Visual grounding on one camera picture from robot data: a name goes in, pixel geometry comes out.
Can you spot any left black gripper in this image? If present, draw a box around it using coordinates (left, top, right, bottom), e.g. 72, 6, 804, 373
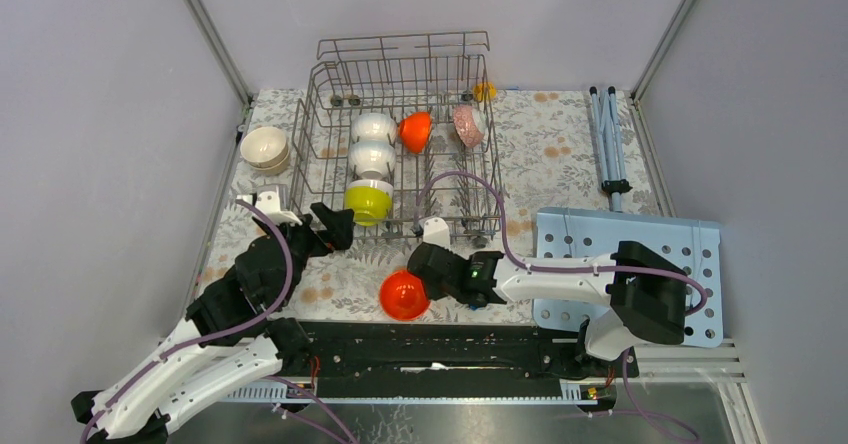
262, 201, 354, 307

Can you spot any orange bowl front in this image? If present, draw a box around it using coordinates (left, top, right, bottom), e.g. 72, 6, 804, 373
378, 269, 430, 321

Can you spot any orange bowl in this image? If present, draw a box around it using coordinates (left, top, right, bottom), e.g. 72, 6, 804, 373
398, 111, 432, 154
378, 269, 430, 321

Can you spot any plain beige bowl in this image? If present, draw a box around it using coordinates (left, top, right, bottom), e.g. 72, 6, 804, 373
249, 157, 290, 176

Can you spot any beige bowl with leaf pattern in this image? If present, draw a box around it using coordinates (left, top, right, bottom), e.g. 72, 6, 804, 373
240, 127, 289, 168

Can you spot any pink patterned bowl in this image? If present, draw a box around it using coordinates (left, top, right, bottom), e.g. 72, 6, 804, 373
453, 105, 485, 148

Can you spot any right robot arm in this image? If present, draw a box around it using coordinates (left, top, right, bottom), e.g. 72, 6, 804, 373
407, 241, 691, 376

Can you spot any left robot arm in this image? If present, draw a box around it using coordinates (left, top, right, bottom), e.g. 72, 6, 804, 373
72, 200, 354, 443

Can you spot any yellow-green bowl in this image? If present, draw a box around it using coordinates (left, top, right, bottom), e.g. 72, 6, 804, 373
344, 179, 394, 227

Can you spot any white ribbed bowl middle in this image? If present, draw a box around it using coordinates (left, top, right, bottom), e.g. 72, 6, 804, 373
348, 140, 397, 180

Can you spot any white ribbed bowl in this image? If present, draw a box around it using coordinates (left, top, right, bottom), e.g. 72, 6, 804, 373
350, 113, 398, 145
348, 140, 397, 180

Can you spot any white ribbed bowl rear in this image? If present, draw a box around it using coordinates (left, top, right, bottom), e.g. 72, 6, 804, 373
350, 113, 398, 145

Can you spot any orange bowl rear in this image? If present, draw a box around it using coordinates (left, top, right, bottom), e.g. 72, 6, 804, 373
398, 111, 432, 154

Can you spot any floral patterned table mat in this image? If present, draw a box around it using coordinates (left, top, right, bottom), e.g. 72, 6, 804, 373
192, 89, 660, 325

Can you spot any yellow rubber duck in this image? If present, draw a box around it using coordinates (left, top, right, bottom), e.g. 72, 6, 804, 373
472, 81, 497, 102

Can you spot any blue folded metal stand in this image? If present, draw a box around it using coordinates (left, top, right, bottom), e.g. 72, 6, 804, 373
589, 86, 632, 213

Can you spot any light blue perforated board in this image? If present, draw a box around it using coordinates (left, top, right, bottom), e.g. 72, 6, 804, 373
536, 207, 724, 348

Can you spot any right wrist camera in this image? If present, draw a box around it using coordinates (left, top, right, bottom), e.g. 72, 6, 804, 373
412, 216, 451, 250

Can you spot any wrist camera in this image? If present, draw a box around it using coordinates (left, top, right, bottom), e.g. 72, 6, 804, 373
236, 184, 302, 225
412, 216, 451, 250

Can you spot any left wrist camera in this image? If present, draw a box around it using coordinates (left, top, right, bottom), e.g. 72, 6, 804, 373
236, 184, 302, 225

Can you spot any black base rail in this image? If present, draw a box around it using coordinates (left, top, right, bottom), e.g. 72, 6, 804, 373
269, 321, 639, 402

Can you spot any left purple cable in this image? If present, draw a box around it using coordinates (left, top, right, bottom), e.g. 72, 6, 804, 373
79, 199, 359, 444

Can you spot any grey wire dish rack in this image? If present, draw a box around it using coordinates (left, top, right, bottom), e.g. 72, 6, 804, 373
288, 30, 503, 248

